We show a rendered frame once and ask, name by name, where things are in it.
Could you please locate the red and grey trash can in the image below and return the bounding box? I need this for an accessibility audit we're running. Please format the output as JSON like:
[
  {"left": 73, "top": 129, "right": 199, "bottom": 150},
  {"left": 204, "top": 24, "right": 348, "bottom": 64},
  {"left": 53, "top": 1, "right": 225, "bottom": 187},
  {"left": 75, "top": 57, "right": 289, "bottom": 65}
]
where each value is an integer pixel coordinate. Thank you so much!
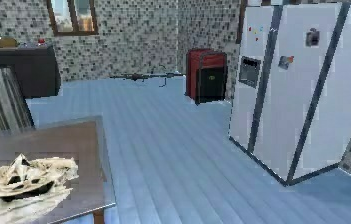
[{"left": 185, "top": 48, "right": 228, "bottom": 106}]

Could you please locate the brown table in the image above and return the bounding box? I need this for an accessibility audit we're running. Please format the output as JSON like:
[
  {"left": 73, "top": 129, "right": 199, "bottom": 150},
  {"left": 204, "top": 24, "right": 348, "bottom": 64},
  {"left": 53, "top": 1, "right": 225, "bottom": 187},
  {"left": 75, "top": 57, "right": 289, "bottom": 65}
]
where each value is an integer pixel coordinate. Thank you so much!
[{"left": 0, "top": 115, "right": 117, "bottom": 224}]

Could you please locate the white fridge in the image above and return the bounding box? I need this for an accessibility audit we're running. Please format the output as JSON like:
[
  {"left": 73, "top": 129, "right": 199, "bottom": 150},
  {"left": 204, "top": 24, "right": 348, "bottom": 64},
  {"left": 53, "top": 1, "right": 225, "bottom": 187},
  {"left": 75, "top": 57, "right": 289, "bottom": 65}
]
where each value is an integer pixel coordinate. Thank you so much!
[{"left": 228, "top": 0, "right": 351, "bottom": 187}]

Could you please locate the grey and orange fridge magnet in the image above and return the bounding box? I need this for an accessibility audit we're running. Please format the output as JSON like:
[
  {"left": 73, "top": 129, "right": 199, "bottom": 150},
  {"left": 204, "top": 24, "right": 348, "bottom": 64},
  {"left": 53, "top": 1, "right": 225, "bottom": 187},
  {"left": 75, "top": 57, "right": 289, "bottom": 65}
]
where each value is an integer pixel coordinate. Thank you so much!
[{"left": 277, "top": 55, "right": 295, "bottom": 71}]

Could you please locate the brown framed window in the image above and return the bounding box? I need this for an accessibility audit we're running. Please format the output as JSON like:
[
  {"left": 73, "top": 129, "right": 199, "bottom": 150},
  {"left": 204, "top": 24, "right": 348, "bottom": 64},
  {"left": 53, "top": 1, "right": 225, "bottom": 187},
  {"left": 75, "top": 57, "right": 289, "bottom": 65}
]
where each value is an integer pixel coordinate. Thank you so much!
[{"left": 46, "top": 0, "right": 100, "bottom": 37}]

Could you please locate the dark brown counter cupboard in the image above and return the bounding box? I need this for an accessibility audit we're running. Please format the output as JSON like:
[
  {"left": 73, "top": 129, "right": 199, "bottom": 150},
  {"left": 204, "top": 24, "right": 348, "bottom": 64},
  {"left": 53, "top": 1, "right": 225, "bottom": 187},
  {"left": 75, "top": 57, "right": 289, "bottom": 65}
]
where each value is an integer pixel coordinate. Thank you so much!
[{"left": 0, "top": 44, "right": 62, "bottom": 100}]

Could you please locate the dark grey fridge magnet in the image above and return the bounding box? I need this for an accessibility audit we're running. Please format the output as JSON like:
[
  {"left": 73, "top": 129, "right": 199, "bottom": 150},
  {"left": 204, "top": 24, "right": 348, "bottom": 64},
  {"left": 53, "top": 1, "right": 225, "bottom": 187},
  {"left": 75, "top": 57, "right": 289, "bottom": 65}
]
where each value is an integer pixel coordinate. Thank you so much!
[{"left": 305, "top": 28, "right": 321, "bottom": 48}]

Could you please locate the crumpled white cloth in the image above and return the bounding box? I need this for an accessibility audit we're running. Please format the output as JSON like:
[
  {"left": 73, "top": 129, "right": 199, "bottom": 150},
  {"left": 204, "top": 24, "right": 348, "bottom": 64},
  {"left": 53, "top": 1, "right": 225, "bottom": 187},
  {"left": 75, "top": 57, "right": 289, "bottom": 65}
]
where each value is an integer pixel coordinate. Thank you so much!
[{"left": 0, "top": 153, "right": 80, "bottom": 224}]

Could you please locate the grey brown striped panel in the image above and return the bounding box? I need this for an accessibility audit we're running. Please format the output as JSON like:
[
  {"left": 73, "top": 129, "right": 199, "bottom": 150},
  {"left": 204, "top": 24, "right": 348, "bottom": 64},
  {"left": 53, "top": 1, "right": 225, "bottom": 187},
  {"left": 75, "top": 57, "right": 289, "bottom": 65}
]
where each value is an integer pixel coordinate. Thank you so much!
[{"left": 0, "top": 64, "right": 36, "bottom": 134}]

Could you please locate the yellow round pot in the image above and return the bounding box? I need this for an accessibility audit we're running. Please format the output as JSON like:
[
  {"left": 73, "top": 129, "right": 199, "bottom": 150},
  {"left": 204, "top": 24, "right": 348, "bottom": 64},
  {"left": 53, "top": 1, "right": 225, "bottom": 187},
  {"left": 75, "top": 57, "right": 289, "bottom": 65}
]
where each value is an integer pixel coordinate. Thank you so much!
[{"left": 0, "top": 36, "right": 19, "bottom": 49}]

